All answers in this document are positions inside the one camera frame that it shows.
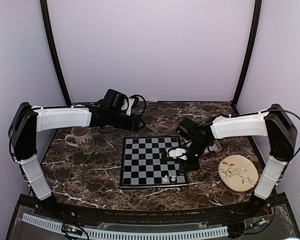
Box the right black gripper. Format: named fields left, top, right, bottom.
left=179, top=139, right=210, bottom=174

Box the black front rail base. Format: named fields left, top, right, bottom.
left=16, top=193, right=288, bottom=228

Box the metal tray with wooden rim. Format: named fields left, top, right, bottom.
left=203, top=140, right=222, bottom=155

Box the black frame post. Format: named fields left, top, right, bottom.
left=231, top=0, right=263, bottom=108
left=40, top=0, right=72, bottom=106

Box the green circuit board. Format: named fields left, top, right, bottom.
left=61, top=224, right=83, bottom=236

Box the white slotted cable duct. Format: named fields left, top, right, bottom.
left=21, top=213, right=229, bottom=240

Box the right black frame post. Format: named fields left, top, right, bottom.
left=231, top=0, right=263, bottom=108

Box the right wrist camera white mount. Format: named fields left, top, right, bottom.
left=162, top=147, right=188, bottom=161

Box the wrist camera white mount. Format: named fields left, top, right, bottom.
left=121, top=95, right=139, bottom=116
left=162, top=147, right=188, bottom=161

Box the black grey chess board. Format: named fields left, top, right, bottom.
left=119, top=136, right=189, bottom=189

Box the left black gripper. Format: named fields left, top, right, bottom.
left=108, top=110, right=146, bottom=132

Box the oval bird pattern coaster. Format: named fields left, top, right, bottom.
left=217, top=155, right=259, bottom=193

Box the beige mug with dark pattern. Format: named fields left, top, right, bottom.
left=64, top=126, right=95, bottom=156

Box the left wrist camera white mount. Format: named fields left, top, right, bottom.
left=121, top=95, right=139, bottom=116

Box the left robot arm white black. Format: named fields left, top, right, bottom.
left=8, top=89, right=147, bottom=218

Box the left black frame post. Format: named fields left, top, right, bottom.
left=40, top=0, right=72, bottom=106

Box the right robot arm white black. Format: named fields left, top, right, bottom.
left=166, top=104, right=300, bottom=217

